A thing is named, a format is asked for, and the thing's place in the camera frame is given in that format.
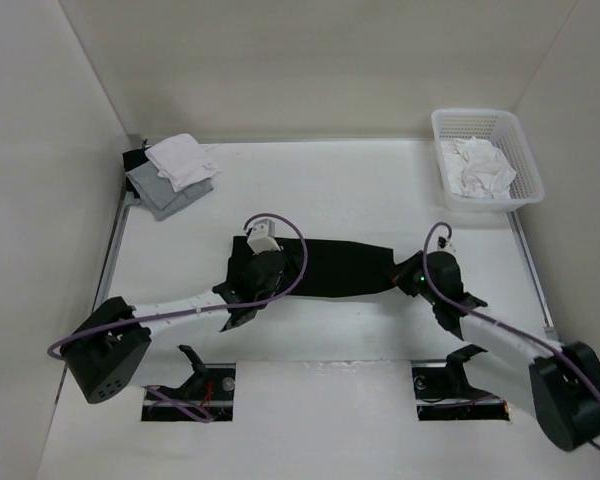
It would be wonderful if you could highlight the black tank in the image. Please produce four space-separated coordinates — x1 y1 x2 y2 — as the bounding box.
122 148 149 199
226 236 396 299

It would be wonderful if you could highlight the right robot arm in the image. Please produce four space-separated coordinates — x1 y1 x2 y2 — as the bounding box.
386 251 600 452

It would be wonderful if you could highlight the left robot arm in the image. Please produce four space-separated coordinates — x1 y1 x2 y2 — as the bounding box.
60 251 297 404

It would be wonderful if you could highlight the white tank top in basket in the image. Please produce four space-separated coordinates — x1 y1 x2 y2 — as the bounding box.
441 137 517 200

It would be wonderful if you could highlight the folded grey tank top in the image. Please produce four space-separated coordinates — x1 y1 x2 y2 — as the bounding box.
126 162 213 221

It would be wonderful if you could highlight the folded white tank top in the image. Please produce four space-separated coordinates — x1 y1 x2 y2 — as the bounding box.
145 133 221 192

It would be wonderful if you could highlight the folded black tank top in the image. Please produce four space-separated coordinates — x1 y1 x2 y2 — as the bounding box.
122 148 149 199

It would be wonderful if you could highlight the white plastic laundry basket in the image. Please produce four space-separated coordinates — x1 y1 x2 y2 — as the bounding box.
431 108 545 212

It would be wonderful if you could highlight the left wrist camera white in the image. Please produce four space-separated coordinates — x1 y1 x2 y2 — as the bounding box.
245 218 281 255

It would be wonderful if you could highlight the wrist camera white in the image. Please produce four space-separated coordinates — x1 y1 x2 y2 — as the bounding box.
436 236 456 254
245 218 281 255

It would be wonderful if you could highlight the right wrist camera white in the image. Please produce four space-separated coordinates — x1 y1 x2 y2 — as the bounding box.
436 236 456 254

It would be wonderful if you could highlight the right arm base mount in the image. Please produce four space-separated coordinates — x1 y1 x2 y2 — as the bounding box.
411 345 510 421

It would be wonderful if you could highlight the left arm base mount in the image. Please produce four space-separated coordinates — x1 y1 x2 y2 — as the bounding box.
140 345 236 423

